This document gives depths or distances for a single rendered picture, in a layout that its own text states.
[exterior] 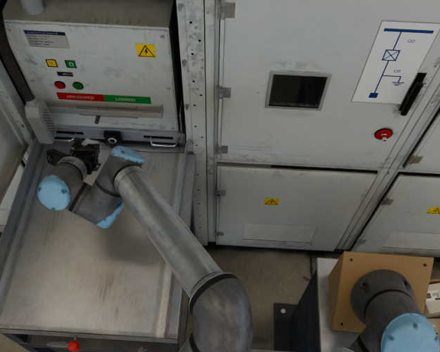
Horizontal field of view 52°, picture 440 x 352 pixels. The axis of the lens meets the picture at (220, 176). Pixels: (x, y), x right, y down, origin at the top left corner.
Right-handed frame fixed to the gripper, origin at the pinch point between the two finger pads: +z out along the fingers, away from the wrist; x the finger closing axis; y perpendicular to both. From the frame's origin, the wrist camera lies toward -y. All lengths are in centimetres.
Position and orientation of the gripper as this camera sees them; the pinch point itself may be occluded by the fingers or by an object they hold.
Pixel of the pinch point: (86, 142)
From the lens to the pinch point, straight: 160.2
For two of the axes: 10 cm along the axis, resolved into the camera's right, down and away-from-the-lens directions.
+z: 0.5, -4.5, 8.9
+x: 0.4, -8.9, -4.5
